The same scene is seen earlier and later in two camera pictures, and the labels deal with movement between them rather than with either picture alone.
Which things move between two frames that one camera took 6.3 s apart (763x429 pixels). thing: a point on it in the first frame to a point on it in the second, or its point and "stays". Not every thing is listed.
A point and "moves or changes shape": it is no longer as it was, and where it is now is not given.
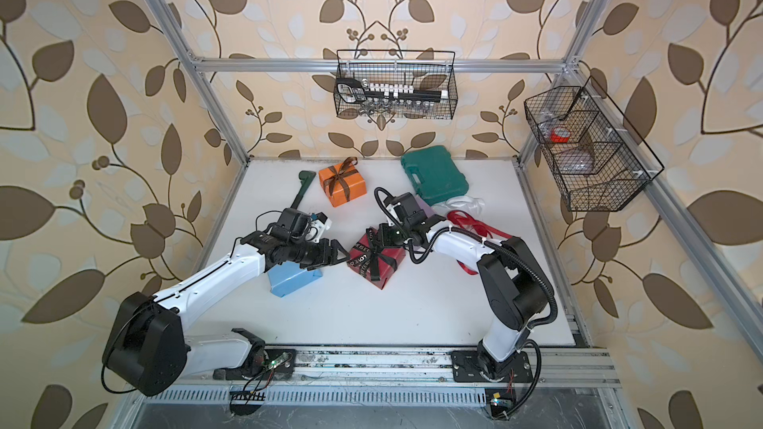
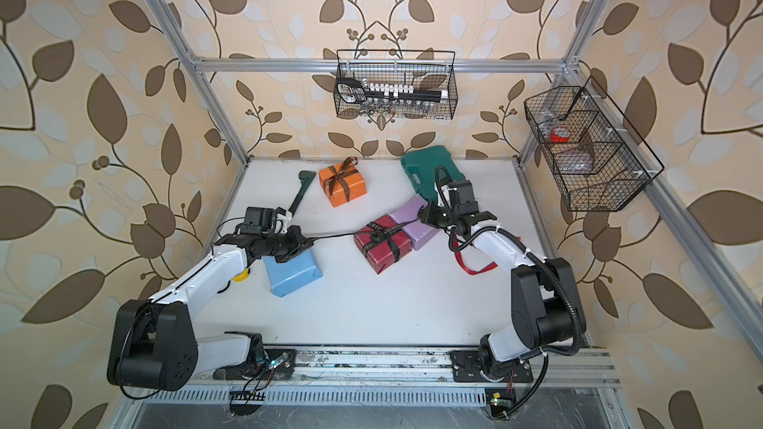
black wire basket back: [395, 84] stays
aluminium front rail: [414, 368] stays
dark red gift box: [369, 259] moves or changes shape
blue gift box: [289, 276] stays
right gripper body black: [396, 235] to [440, 216]
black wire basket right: [598, 160] stays
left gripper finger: [335, 247] to [303, 241]
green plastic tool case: [435, 175] stays
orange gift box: [342, 183] stays
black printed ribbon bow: [374, 253] moves or changes shape
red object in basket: [559, 135] stays
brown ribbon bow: [348, 168] stays
